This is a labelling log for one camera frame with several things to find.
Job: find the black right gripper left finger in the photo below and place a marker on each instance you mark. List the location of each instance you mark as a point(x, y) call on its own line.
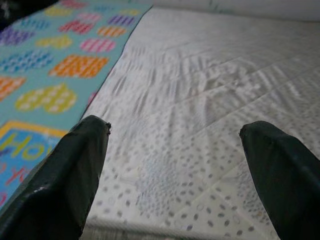
point(55, 195)

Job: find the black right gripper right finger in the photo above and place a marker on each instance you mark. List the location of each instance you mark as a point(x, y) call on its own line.
point(290, 187)

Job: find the blue children's book yellow border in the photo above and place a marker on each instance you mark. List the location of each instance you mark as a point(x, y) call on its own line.
point(15, 150)

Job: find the teal blanket with colourful shapes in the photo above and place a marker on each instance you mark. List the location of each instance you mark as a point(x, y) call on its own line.
point(75, 65)

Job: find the white quilted mattress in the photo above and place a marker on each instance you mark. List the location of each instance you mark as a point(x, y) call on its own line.
point(187, 100)

